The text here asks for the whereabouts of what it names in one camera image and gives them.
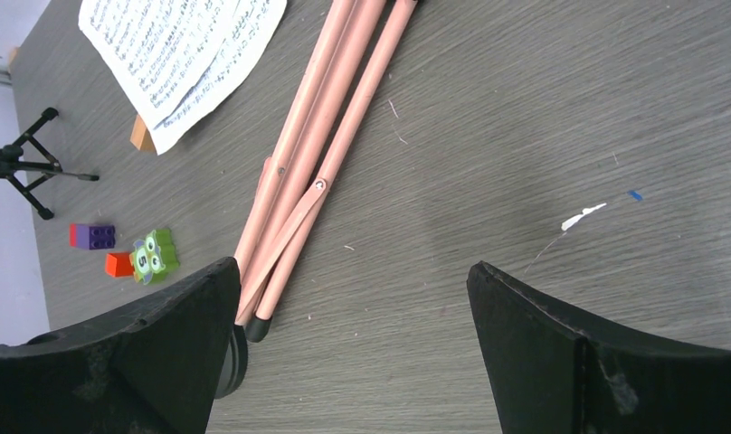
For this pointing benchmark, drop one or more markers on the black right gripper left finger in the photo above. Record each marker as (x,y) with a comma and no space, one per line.
(150,366)

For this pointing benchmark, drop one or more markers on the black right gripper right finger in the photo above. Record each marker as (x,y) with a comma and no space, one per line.
(556,368)

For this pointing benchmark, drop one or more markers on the pink music stand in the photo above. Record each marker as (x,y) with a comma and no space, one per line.
(337,87)

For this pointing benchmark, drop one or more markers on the sheet music page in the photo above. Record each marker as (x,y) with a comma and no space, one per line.
(254,23)
(157,50)

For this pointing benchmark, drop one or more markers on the small red-orange cube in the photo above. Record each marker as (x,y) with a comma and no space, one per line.
(119,264)

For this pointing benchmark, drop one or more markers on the green owl number block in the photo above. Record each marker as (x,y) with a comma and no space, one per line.
(154,257)

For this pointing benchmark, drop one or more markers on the purple and red brick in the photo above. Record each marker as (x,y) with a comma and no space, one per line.
(92,236)

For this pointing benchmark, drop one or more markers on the orange wooden block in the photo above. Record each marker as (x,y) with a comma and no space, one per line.
(140,136)

